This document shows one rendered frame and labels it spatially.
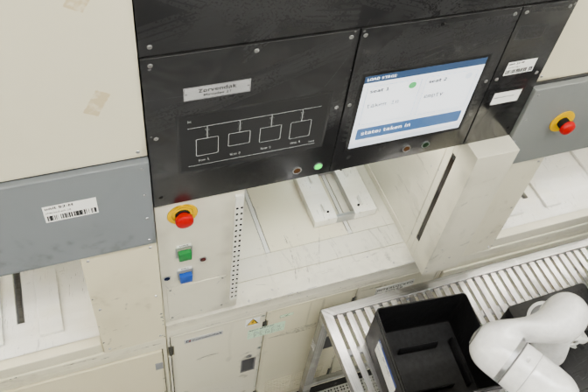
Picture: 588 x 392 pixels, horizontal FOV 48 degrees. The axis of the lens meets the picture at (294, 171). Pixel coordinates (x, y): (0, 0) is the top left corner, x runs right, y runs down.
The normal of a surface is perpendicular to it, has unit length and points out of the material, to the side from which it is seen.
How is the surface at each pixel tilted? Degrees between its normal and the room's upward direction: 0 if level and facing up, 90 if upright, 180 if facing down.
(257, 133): 90
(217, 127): 90
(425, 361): 0
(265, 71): 90
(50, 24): 90
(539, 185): 0
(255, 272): 0
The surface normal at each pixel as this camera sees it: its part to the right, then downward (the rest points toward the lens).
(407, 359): 0.11, -0.65
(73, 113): 0.33, 0.74
